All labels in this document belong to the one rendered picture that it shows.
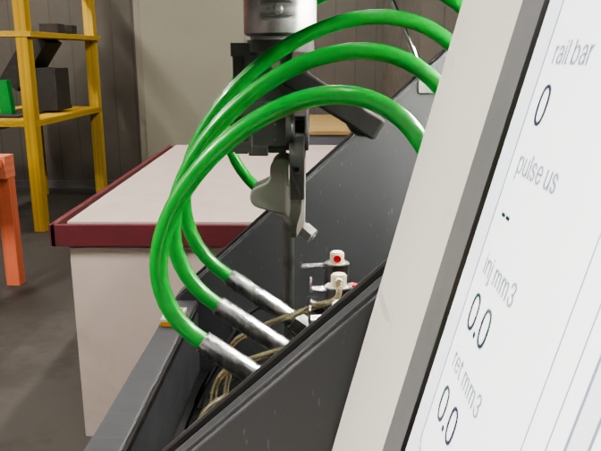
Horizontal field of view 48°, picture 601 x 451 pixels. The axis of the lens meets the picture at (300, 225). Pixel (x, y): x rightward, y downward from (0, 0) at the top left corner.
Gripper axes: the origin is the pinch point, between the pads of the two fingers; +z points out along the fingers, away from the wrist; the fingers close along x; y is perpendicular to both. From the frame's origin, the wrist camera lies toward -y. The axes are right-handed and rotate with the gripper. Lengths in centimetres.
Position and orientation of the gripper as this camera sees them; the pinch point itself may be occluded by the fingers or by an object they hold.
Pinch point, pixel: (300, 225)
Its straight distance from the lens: 75.6
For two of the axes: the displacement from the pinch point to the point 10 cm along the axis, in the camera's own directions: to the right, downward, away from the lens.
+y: -10.0, -0.1, 0.3
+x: -0.3, 2.4, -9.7
